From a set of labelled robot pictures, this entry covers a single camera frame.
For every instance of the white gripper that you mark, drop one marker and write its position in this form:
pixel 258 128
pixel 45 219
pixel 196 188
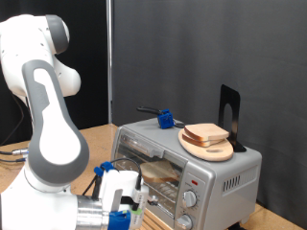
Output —
pixel 120 182

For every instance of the white bread slice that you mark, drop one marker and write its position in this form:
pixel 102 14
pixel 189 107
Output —
pixel 198 143
pixel 206 131
pixel 160 171

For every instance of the black spatula with blue block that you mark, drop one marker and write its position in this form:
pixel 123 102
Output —
pixel 165 119

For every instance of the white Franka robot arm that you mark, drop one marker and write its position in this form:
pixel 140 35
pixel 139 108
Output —
pixel 54 134

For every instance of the silver oven knob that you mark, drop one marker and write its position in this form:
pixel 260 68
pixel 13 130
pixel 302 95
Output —
pixel 190 198
pixel 184 222

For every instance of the silver toaster oven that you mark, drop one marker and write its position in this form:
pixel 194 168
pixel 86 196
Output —
pixel 230 198

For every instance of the round wooden plate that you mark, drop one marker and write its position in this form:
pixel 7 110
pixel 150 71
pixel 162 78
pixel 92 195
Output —
pixel 207 154

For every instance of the black metal bookend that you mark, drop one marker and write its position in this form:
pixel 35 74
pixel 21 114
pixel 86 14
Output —
pixel 236 105

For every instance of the vertical metal pole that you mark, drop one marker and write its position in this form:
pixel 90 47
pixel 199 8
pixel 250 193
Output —
pixel 110 48

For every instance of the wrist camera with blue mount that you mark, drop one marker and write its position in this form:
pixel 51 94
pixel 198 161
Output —
pixel 120 220

